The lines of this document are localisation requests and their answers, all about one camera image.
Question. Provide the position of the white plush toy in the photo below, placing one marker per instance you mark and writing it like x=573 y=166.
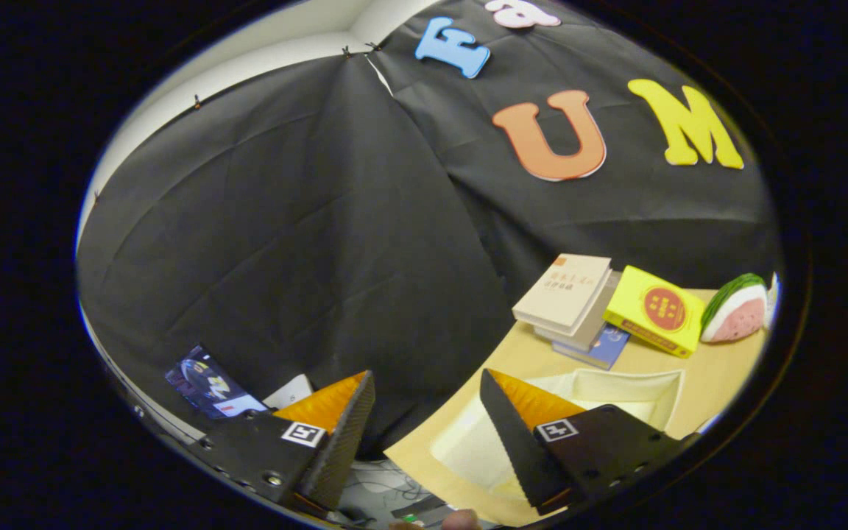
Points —
x=771 y=302

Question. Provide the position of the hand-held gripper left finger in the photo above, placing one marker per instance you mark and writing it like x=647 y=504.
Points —
x=339 y=449

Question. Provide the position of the grey book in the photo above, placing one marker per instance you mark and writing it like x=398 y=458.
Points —
x=593 y=327

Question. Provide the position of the beige fabric storage box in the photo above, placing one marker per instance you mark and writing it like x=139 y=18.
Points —
x=615 y=390

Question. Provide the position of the beige book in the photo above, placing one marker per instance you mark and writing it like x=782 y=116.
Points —
x=560 y=291

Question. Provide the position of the lit computer screen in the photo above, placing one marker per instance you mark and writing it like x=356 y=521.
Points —
x=207 y=383

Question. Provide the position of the yellow book red circle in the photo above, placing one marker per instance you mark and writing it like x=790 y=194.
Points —
x=652 y=309

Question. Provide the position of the white device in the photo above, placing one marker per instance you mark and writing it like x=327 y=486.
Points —
x=291 y=391

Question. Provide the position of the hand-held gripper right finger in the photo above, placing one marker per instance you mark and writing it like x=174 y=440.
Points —
x=520 y=449

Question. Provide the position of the blue book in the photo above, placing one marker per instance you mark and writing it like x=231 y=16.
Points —
x=604 y=350

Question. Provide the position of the watermelon slice plush toy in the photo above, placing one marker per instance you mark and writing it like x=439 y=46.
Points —
x=737 y=313

